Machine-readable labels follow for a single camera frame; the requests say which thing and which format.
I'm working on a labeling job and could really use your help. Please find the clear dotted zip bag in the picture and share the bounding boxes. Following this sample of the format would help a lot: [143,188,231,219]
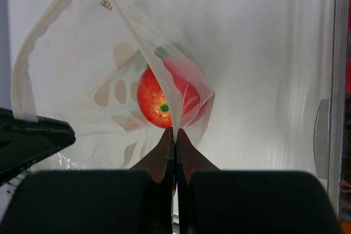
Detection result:
[11,0,215,171]

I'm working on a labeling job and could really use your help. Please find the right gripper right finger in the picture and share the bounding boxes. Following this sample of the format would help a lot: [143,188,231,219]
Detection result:
[175,129,342,233]

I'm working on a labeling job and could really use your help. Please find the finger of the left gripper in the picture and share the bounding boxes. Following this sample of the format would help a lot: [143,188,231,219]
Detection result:
[1,108,76,182]

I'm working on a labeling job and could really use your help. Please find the red apple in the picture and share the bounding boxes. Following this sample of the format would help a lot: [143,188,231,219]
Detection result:
[137,56,200,128]

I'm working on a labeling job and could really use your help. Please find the clear plastic food bin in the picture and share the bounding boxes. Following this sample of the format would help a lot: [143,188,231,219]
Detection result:
[313,0,350,222]

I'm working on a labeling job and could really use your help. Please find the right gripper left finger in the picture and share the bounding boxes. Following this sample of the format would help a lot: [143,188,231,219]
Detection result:
[1,129,174,233]

